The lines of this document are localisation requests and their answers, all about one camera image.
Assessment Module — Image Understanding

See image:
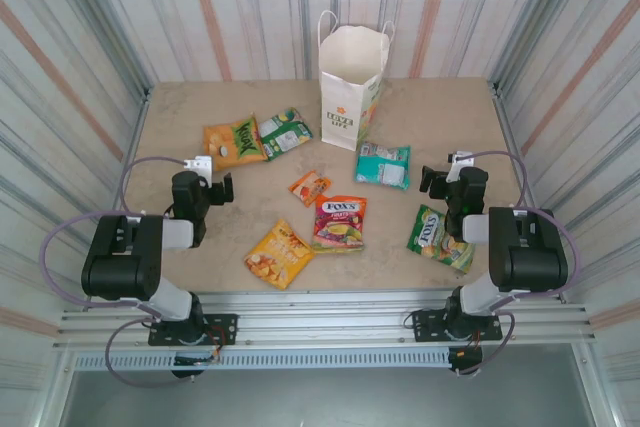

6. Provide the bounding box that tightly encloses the orange green chips bag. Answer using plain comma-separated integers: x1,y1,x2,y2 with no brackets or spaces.
202,115,269,173

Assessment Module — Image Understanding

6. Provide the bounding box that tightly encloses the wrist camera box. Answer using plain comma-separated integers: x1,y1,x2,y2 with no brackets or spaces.
446,150,475,184
182,155,214,174

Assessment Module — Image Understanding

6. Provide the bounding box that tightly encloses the green white snack bag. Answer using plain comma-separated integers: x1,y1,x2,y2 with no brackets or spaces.
257,106,315,162

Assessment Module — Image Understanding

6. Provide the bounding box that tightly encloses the green Fox's candy bag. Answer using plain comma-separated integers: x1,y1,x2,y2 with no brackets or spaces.
405,204,476,276

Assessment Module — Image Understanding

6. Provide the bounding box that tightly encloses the white paper bag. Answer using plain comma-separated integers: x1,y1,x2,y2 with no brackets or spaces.
318,10,396,152

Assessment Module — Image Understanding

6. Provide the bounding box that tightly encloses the teal snack packet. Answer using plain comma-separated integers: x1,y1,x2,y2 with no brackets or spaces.
354,141,412,192

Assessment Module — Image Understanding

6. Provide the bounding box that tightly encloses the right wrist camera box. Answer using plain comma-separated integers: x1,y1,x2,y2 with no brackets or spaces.
446,150,475,184

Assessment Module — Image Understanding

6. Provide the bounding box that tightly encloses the small orange snack packet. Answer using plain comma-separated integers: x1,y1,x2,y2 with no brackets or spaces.
288,170,334,208

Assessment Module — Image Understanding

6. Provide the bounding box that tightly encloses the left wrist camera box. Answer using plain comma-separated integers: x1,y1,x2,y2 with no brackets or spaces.
182,155,214,174

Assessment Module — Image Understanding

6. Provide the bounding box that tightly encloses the aluminium rail frame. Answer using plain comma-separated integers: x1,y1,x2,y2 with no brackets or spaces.
52,289,599,350

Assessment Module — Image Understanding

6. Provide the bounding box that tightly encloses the slotted grey cable tray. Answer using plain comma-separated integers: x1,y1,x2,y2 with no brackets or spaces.
72,349,454,372

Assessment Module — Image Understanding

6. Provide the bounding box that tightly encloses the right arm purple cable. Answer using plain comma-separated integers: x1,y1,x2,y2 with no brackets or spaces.
457,150,581,377

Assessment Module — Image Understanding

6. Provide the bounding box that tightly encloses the red Fox's candy bag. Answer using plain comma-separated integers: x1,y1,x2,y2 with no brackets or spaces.
312,195,369,254

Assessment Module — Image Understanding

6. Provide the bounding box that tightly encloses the yellow chips bag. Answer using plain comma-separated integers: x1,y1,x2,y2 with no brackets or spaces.
243,219,317,292

